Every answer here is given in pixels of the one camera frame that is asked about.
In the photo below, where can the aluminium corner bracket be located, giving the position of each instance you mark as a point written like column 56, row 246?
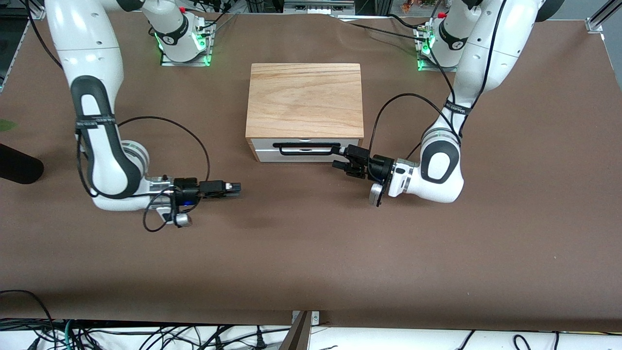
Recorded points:
column 594, row 24

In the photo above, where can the grey background device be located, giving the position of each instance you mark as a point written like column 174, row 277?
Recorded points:
column 316, row 6

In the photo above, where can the black cylindrical object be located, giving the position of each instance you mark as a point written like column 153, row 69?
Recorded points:
column 19, row 167

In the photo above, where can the brown table cover sheet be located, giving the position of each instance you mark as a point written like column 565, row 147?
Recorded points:
column 311, row 253

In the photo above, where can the light wooden drawer cabinet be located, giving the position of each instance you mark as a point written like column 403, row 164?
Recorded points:
column 304, row 99

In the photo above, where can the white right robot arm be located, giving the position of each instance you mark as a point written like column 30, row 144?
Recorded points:
column 87, row 53

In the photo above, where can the aluminium frame profile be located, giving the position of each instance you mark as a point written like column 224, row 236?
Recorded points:
column 12, row 53

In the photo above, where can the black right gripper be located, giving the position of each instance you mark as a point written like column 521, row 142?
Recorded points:
column 186, row 186

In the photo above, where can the plain white-front drawer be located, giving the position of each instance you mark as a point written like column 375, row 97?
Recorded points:
column 265, row 156

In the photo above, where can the green plant leaf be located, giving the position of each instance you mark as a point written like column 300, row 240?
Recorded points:
column 6, row 125

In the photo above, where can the brown slanted post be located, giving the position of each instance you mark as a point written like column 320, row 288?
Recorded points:
column 297, row 338

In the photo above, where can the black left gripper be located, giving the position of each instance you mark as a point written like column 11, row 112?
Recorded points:
column 378, row 167

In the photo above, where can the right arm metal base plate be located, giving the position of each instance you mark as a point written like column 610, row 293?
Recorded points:
column 167, row 62

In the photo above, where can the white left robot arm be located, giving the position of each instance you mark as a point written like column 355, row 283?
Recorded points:
column 478, row 58

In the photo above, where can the small silver edge bracket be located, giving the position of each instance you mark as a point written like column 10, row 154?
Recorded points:
column 316, row 318

